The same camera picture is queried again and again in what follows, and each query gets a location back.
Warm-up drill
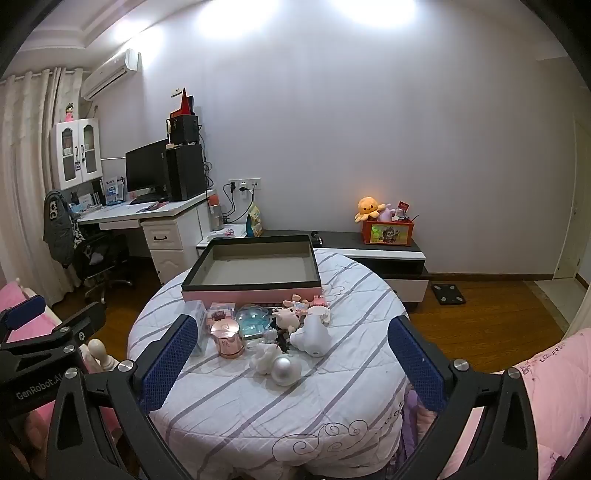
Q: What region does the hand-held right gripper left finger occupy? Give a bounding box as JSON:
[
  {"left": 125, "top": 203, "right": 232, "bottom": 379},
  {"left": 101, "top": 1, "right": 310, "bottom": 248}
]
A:
[{"left": 44, "top": 314, "right": 199, "bottom": 480}]

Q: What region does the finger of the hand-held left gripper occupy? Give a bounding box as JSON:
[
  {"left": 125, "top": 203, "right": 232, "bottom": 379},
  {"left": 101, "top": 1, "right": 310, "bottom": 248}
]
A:
[
  {"left": 0, "top": 295, "right": 47, "bottom": 343},
  {"left": 28, "top": 302, "right": 107, "bottom": 352}
]

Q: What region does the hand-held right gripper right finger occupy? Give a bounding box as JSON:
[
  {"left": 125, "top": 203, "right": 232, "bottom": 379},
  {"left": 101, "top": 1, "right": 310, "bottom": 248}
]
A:
[{"left": 387, "top": 315, "right": 550, "bottom": 480}]

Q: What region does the clear plastic box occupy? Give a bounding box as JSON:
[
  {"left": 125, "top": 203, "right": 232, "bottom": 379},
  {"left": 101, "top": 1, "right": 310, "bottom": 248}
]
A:
[{"left": 183, "top": 300, "right": 208, "bottom": 354}]

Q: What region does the rose gold jar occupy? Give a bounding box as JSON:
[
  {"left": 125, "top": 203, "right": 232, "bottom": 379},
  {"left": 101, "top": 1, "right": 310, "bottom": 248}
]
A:
[{"left": 211, "top": 318, "right": 245, "bottom": 359}]

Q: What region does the clear blue dome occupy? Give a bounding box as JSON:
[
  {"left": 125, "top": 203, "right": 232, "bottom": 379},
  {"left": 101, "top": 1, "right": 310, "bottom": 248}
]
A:
[{"left": 235, "top": 305, "right": 273, "bottom": 347}]

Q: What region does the white figurine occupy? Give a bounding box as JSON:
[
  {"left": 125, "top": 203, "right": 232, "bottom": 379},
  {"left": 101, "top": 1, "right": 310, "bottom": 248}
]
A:
[{"left": 249, "top": 344, "right": 303, "bottom": 374}]

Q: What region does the pink box with black rim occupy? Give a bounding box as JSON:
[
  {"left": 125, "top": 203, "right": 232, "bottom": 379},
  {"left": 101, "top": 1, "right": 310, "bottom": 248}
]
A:
[{"left": 181, "top": 234, "right": 322, "bottom": 303}]

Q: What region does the white pink block figure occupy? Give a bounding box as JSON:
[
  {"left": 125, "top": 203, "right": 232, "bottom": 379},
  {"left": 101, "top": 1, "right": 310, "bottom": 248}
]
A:
[{"left": 307, "top": 295, "right": 333, "bottom": 326}]

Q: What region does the silver ball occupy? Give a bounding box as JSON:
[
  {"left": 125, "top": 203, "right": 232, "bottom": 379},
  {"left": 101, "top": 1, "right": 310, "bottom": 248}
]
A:
[{"left": 270, "top": 356, "right": 296, "bottom": 387}]

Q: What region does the pink bed sheet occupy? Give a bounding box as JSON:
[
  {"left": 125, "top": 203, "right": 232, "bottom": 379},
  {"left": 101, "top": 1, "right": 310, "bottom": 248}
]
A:
[{"left": 0, "top": 281, "right": 116, "bottom": 444}]

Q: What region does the black office chair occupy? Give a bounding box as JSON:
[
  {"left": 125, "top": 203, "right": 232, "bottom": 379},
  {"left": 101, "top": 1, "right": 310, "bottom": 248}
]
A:
[{"left": 74, "top": 231, "right": 134, "bottom": 305}]

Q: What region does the black bathroom scale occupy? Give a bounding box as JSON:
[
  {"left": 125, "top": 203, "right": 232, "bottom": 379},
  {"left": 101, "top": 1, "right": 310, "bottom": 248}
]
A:
[{"left": 431, "top": 284, "right": 467, "bottom": 305}]

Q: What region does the white desk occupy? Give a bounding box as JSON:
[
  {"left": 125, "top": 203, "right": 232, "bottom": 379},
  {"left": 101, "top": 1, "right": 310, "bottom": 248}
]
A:
[{"left": 76, "top": 189, "right": 218, "bottom": 284}]

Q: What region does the pink pig doll figure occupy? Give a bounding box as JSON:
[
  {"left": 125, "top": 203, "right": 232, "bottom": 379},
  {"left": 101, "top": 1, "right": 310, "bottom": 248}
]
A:
[{"left": 271, "top": 300, "right": 311, "bottom": 333}]

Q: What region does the blue white box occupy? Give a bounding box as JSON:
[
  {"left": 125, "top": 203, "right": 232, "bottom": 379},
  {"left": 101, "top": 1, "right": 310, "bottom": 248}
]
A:
[{"left": 102, "top": 178, "right": 126, "bottom": 206}]

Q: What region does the red toy box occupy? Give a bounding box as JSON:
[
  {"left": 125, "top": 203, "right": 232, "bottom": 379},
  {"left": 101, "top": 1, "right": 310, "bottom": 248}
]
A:
[{"left": 361, "top": 218, "right": 415, "bottom": 248}]

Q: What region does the pink quilt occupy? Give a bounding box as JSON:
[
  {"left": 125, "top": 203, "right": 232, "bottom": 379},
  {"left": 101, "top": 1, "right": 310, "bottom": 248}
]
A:
[{"left": 406, "top": 328, "right": 591, "bottom": 480}]

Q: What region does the black white low cabinet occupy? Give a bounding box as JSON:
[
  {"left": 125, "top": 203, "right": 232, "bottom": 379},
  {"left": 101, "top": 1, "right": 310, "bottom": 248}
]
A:
[{"left": 196, "top": 229, "right": 432, "bottom": 305}]

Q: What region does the cream curtain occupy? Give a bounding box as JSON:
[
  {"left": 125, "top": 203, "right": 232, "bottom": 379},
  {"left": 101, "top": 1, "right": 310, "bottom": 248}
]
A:
[{"left": 0, "top": 67, "right": 86, "bottom": 296}]

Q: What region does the black monitor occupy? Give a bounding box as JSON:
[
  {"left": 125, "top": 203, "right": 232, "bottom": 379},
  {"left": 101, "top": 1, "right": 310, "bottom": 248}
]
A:
[{"left": 124, "top": 138, "right": 169, "bottom": 204}]

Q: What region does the clear bottle orange band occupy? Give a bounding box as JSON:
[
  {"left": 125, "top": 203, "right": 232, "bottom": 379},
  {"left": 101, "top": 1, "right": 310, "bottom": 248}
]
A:
[{"left": 208, "top": 194, "right": 225, "bottom": 232}]

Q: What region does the orange octopus plush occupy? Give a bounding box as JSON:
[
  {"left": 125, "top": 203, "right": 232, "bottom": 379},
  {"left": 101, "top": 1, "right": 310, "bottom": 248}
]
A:
[{"left": 355, "top": 197, "right": 387, "bottom": 223}]

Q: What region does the black computer tower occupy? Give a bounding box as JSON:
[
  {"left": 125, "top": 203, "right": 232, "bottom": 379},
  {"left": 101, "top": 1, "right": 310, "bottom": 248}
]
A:
[{"left": 165, "top": 144, "right": 207, "bottom": 202}]

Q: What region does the black speaker box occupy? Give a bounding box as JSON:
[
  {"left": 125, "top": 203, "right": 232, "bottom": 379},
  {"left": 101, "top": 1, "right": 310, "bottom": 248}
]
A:
[{"left": 166, "top": 114, "right": 200, "bottom": 147}]

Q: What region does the red paper item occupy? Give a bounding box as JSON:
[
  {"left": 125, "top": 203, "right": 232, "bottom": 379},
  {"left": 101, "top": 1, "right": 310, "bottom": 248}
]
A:
[{"left": 170, "top": 88, "right": 195, "bottom": 118}]

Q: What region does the white air conditioner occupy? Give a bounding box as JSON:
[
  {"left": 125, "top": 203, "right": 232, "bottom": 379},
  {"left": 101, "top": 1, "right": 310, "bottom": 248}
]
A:
[{"left": 81, "top": 48, "right": 140, "bottom": 100}]

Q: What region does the white bed post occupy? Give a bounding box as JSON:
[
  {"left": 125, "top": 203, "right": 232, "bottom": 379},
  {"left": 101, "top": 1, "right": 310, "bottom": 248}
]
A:
[{"left": 88, "top": 339, "right": 116, "bottom": 372}]

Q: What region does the white wall cabinet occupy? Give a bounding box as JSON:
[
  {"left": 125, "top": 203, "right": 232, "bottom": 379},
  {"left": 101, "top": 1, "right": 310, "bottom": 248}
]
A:
[{"left": 50, "top": 117, "right": 103, "bottom": 191}]

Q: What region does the black power cable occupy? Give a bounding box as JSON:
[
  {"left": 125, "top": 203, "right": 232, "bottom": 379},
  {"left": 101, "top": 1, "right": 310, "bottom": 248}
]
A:
[{"left": 222, "top": 182, "right": 241, "bottom": 227}]

